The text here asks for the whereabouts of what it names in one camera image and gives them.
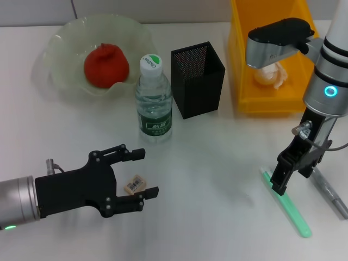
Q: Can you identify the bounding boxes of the right gripper connector cable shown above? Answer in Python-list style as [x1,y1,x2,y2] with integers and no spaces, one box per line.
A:
[291,121,348,152]

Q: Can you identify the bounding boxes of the gripper connector cable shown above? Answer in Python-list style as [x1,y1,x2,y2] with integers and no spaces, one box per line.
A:
[291,121,348,152]
[45,158,65,176]

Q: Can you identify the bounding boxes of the white paper ball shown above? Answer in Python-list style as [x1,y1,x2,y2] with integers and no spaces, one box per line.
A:
[253,61,289,90]

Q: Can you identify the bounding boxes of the silver pen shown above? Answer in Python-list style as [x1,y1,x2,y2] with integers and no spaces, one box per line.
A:
[309,168,348,220]

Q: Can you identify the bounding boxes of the left gripper connector cable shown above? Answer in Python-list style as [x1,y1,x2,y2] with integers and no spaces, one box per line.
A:
[45,158,65,176]

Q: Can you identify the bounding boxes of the black mesh pen holder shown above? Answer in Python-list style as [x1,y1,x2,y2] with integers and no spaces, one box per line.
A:
[171,41,226,120]

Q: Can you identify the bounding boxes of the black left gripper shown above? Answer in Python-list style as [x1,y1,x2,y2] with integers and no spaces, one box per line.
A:
[34,144,160,220]

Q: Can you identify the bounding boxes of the pale green glass fruit plate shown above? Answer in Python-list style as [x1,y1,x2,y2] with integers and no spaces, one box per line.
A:
[35,15,159,103]

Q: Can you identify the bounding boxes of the yellow plastic bin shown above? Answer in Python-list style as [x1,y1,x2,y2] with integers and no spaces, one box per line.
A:
[227,0,319,115]

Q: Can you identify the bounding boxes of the green pen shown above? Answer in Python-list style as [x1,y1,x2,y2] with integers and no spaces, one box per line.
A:
[260,166,313,239]

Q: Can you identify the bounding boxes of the beige eraser with barcode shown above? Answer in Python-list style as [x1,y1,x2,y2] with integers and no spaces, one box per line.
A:
[123,175,146,193]

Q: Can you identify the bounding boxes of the clear green-label water bottle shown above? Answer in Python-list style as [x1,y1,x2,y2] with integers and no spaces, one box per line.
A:
[135,53,173,144]

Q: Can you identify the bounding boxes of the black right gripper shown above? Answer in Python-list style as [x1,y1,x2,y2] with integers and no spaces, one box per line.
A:
[270,107,337,197]

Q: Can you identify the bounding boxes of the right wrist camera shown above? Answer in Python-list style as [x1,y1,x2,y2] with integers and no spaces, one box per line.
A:
[245,17,326,69]

